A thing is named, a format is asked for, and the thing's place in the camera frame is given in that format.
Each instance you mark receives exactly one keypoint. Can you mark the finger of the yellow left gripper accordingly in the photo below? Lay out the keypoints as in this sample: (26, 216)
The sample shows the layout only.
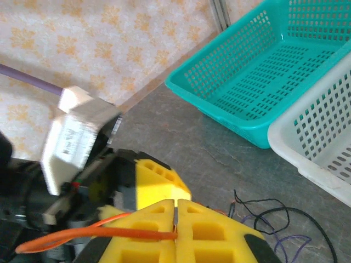
(159, 189)

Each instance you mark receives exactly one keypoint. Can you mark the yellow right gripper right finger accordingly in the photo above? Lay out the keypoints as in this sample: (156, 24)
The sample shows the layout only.
(233, 246)

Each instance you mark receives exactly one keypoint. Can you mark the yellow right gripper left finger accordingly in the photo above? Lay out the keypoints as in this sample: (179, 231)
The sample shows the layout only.
(148, 246)

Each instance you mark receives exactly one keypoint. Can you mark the teal perforated plastic basket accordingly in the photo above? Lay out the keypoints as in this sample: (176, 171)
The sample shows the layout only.
(189, 90)

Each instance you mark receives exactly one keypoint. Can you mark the white perforated plastic basket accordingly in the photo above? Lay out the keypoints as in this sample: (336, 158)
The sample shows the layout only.
(310, 167)

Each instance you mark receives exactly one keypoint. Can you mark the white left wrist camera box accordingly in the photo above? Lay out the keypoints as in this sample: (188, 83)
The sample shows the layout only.
(71, 142)

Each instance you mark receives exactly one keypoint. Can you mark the aluminium frame post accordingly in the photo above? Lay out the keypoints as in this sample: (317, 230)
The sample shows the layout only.
(220, 13)

